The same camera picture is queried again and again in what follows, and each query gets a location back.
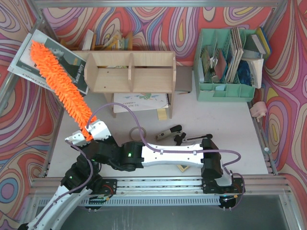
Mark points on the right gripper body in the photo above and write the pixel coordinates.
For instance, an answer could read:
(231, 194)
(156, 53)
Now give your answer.
(93, 143)

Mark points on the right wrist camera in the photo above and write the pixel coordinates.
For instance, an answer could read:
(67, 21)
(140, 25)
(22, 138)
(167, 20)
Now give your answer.
(98, 130)

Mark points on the gold grey calculator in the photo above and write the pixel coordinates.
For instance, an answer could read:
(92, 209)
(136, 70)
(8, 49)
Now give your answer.
(182, 168)

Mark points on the orange microfiber duster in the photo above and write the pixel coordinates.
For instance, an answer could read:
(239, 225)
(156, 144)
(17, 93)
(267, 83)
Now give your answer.
(59, 81)

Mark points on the yellow sticky note pad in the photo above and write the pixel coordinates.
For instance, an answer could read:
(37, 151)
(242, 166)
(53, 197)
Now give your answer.
(162, 114)

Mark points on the pink tape dispenser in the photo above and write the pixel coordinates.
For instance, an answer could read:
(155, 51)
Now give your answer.
(258, 110)

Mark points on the grey black stapler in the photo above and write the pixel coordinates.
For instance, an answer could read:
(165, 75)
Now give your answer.
(171, 132)

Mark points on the black handled tool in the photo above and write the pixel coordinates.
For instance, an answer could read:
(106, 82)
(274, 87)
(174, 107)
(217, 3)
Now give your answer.
(182, 138)

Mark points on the green desk organizer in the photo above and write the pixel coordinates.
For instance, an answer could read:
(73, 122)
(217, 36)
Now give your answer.
(208, 86)

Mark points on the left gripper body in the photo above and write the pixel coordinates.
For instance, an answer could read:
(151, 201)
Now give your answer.
(83, 169)

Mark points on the red notebook in organizer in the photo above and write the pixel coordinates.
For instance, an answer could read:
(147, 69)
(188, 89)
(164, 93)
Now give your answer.
(221, 64)

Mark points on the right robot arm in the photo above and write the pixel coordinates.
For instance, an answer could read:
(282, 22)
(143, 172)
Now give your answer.
(135, 155)

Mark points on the white book under Twins story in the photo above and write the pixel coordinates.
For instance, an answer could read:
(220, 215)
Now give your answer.
(24, 72)

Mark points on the stack of thin books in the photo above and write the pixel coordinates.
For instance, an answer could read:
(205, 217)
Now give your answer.
(234, 55)

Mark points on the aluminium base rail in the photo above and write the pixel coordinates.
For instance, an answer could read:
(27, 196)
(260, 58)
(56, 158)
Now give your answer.
(172, 186)

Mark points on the spiral drawing notebook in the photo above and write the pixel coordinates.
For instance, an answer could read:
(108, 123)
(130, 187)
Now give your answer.
(142, 101)

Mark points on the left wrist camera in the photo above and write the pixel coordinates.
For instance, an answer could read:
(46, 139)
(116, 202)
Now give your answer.
(77, 139)

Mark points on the blue yellow book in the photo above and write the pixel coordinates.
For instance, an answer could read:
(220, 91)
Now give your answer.
(263, 38)

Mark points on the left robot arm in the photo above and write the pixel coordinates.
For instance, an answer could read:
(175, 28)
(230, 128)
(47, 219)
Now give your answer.
(81, 180)

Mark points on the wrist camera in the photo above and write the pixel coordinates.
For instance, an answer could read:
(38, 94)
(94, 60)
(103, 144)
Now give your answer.
(77, 139)
(98, 130)

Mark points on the wooden bookshelf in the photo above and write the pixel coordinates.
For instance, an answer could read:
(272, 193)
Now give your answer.
(110, 72)

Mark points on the clear tape roll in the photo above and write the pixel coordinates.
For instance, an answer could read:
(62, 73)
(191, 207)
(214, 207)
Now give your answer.
(137, 134)

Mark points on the books behind shelf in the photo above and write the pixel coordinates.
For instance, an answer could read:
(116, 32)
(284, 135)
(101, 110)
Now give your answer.
(115, 42)

